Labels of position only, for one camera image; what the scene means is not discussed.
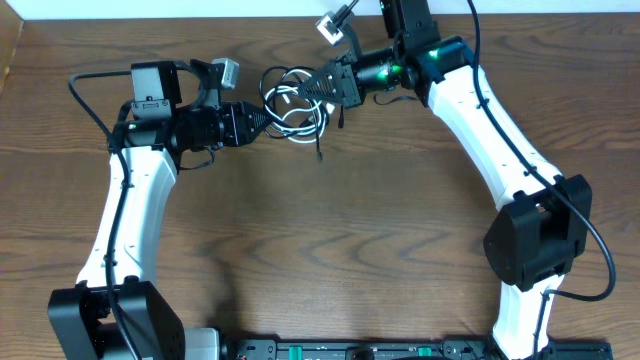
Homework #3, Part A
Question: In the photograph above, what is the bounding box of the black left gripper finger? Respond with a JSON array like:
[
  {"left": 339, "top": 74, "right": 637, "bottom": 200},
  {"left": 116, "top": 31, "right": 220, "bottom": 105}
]
[
  {"left": 235, "top": 119, "right": 272, "bottom": 146},
  {"left": 234, "top": 101, "right": 273, "bottom": 123}
]

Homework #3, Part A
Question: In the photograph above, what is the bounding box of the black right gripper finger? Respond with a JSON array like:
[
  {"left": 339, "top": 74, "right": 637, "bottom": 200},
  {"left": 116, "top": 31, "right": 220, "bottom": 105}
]
[
  {"left": 298, "top": 60, "right": 341, "bottom": 93},
  {"left": 298, "top": 89, "right": 344, "bottom": 105}
]

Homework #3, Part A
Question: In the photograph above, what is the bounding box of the white cable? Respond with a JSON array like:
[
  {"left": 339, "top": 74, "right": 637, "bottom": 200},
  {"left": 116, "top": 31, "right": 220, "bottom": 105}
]
[{"left": 262, "top": 68, "right": 337, "bottom": 145}]

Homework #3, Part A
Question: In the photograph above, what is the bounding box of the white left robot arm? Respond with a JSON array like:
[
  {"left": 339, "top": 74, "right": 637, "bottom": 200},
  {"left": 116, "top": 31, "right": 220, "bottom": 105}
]
[{"left": 47, "top": 58, "right": 270, "bottom": 359}]

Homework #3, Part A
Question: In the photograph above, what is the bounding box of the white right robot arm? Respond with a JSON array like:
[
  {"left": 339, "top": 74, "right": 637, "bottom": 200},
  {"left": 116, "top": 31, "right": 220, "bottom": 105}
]
[{"left": 299, "top": 0, "right": 592, "bottom": 359}]

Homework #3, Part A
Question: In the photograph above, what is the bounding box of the brown cardboard side panel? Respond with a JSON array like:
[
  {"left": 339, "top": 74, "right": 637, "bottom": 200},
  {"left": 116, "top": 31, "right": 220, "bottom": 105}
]
[{"left": 0, "top": 0, "right": 24, "bottom": 90}]

